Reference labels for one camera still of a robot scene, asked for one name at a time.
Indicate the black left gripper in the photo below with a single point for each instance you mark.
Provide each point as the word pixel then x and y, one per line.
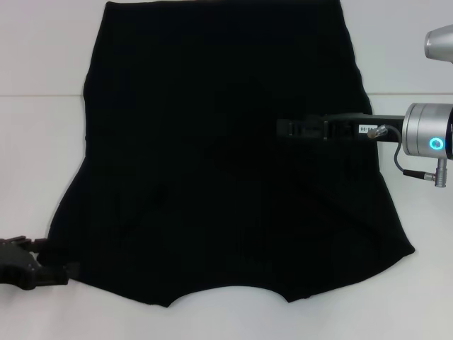
pixel 16 265

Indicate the black t-shirt with white print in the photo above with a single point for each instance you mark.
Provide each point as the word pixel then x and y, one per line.
pixel 226 141

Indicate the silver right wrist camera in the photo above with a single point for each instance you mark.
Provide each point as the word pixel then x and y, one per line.
pixel 442 44

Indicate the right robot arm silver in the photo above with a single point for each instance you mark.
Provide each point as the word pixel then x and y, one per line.
pixel 424 129

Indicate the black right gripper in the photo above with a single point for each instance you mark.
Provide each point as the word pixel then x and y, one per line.
pixel 389 129

